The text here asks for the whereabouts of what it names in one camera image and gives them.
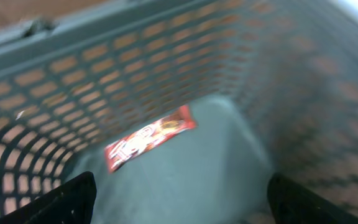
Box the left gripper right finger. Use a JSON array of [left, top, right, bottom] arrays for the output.
[[267, 173, 358, 224]]

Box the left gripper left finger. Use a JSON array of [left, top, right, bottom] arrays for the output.
[[0, 171, 97, 224]]

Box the red Top chocolate bar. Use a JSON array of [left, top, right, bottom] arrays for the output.
[[104, 105, 197, 173]]

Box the grey plastic mesh basket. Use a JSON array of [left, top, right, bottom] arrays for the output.
[[0, 1, 358, 223]]

